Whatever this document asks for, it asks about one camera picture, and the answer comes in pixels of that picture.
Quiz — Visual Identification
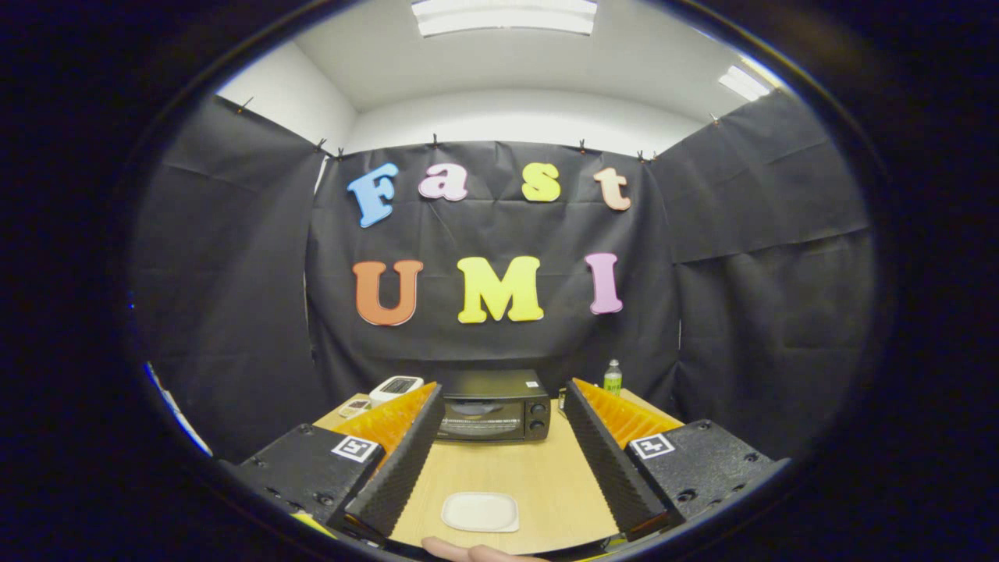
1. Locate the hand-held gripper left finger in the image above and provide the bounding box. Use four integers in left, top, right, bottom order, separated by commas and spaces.
222, 381, 446, 541

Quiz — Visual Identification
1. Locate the black toaster oven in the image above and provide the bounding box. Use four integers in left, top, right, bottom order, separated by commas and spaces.
435, 369, 553, 445

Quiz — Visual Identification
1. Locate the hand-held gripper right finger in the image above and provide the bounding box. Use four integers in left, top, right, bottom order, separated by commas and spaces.
563, 378, 791, 543

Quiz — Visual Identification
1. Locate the white pop-up toaster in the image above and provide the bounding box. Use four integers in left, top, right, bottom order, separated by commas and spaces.
368, 375, 425, 405

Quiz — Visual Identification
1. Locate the small ceiling light panel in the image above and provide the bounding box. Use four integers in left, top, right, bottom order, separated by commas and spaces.
718, 66, 773, 102

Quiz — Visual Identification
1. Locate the white square plate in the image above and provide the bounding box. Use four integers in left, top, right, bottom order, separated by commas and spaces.
441, 492, 521, 534

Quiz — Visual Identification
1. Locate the black backdrop cloth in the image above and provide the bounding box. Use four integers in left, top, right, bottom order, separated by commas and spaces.
129, 90, 879, 465

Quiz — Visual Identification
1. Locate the large ceiling light panel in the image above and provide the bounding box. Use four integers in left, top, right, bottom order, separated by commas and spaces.
411, 0, 599, 37

